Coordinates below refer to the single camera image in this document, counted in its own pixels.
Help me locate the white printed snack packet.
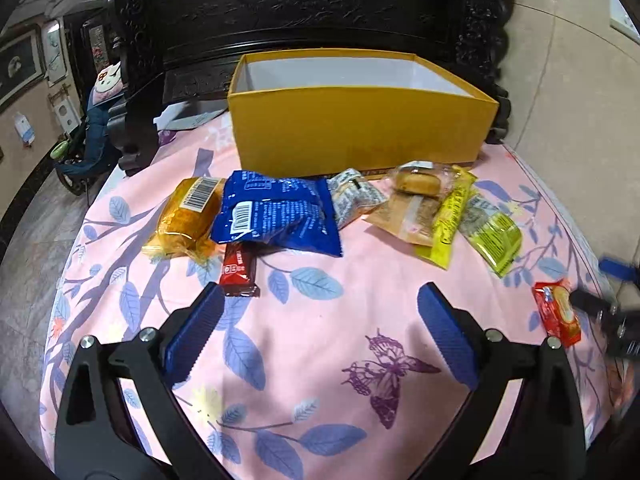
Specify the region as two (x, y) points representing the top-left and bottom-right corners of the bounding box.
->
(327, 169), (388, 231)

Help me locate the white wall panel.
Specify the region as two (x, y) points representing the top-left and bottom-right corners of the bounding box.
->
(610, 0), (640, 43)

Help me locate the dark carved wooden cabinet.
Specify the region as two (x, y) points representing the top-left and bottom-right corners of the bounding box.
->
(107, 0), (516, 172)

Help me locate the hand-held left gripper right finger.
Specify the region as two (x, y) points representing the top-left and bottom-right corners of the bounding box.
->
(410, 282), (586, 480)

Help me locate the dark framed picture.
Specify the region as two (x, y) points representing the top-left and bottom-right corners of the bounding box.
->
(0, 30), (46, 103)

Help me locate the white scroll painting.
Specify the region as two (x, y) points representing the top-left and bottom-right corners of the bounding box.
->
(42, 20), (68, 86)

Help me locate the white paper sheet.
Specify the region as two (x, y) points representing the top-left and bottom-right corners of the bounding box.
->
(152, 100), (231, 133)

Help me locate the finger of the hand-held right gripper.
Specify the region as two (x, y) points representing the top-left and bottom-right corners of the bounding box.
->
(599, 255), (640, 283)
(570, 287), (621, 322)

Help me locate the green yellow snack packet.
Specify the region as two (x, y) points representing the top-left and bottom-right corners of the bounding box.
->
(457, 195), (525, 280)

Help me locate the pink floral tablecloth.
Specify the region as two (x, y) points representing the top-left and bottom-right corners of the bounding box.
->
(39, 105), (626, 480)

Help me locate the white face print cushion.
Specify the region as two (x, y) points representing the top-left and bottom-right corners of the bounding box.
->
(92, 62), (124, 106)

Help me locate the white wall box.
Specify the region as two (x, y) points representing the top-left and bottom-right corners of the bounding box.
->
(54, 100), (81, 133)

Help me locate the red biscuit packet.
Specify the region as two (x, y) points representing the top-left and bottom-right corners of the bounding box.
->
(531, 280), (583, 348)

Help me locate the dark teal stroller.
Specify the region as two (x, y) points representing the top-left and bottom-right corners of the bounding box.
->
(55, 90), (126, 196)

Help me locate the orange cake packet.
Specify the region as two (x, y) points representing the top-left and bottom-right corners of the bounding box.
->
(142, 177), (228, 266)

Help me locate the blue snack packet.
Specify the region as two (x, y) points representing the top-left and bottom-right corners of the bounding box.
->
(210, 170), (346, 259)

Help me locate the long yellow snack packet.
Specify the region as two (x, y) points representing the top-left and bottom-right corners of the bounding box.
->
(415, 165), (478, 272)

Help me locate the white blue wall holder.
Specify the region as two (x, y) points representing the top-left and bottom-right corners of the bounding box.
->
(12, 112), (37, 147)

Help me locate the yellow cardboard box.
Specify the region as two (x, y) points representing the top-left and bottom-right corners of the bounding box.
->
(227, 49), (501, 171)

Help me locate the tan pastry packet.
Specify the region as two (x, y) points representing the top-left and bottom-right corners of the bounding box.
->
(362, 190), (443, 247)

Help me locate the red chocolate bar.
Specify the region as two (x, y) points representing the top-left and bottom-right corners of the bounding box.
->
(220, 241), (261, 298)

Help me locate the round pastry clear packet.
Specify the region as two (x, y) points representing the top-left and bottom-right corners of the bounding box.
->
(387, 160), (456, 196)

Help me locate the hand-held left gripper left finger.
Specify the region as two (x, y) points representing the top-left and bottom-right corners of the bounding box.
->
(54, 282), (228, 480)

